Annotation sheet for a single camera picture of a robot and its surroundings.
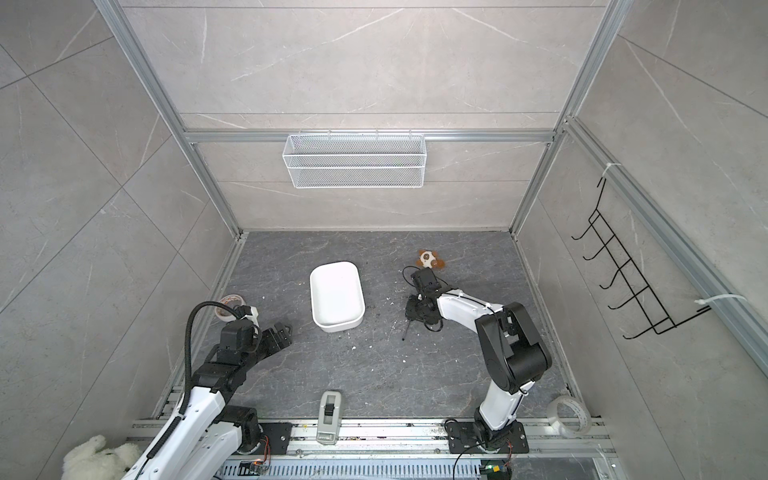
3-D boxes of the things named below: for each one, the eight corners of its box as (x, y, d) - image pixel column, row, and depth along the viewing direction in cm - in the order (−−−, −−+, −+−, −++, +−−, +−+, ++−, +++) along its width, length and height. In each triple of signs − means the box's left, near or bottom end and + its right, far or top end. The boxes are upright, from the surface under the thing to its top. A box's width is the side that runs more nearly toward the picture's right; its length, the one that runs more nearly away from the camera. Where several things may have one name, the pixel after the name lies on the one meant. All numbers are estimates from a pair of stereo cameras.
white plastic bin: (318, 337, 93) (314, 329, 88) (312, 277, 108) (308, 266, 103) (370, 326, 95) (369, 317, 91) (357, 268, 111) (355, 258, 106)
